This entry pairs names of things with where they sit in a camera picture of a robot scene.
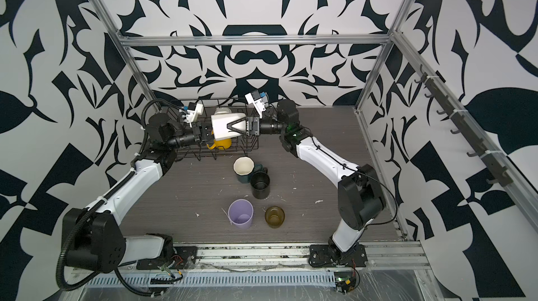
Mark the cream white mug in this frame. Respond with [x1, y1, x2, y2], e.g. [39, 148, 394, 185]
[211, 113, 246, 141]

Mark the white mug red inside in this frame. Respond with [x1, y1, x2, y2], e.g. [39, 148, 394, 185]
[214, 107, 232, 115]

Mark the yellow mug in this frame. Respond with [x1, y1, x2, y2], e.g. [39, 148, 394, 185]
[207, 138, 232, 151]

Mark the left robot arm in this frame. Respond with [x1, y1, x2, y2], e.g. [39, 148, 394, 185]
[55, 99, 212, 297]

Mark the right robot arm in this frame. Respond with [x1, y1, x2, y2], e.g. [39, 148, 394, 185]
[211, 99, 387, 254]

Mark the dark green mug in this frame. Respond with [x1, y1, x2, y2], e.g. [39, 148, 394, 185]
[233, 157, 268, 184]

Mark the black mug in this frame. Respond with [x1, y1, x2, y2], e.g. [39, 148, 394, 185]
[250, 172, 270, 200]

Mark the lavender cup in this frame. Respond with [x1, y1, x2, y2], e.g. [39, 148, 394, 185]
[227, 199, 254, 230]

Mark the olive glass cup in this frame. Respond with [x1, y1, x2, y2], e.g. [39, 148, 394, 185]
[265, 206, 285, 228]

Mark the small green circuit board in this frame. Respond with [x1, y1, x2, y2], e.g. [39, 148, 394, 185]
[335, 271, 359, 294]

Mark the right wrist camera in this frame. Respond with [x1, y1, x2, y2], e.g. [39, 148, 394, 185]
[245, 90, 268, 118]

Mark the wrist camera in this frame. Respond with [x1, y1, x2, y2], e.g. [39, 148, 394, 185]
[184, 102, 204, 127]
[245, 90, 268, 118]

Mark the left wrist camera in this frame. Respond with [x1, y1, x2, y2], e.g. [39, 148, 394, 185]
[184, 102, 204, 127]

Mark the black wire dish rack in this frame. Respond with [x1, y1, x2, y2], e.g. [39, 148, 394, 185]
[163, 97, 259, 162]

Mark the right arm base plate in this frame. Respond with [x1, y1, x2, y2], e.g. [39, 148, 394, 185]
[308, 244, 368, 268]

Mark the white slotted cable duct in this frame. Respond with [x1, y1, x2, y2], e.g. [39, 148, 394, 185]
[81, 271, 337, 288]

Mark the grey wall hook rail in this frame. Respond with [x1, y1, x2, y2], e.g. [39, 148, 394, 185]
[416, 64, 514, 187]

